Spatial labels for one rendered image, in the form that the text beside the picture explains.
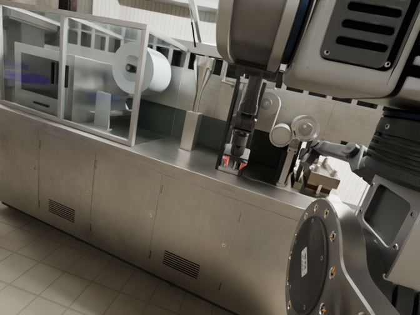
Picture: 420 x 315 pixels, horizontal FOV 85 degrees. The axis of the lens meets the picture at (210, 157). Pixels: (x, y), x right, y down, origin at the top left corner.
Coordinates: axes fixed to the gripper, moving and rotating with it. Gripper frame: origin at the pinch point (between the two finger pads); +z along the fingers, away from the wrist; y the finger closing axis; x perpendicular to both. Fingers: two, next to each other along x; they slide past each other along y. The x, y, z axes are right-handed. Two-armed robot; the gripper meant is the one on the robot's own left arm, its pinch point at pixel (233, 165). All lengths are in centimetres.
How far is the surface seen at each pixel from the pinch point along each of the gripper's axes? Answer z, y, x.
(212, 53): -7, 38, -99
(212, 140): 48, 24, -66
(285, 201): 19.2, -29.2, -4.1
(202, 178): 22.8, 14.8, -6.5
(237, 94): -9.0, 9.2, -45.4
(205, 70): -8, 34, -67
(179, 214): 49, 24, 4
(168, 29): 52, 165, -305
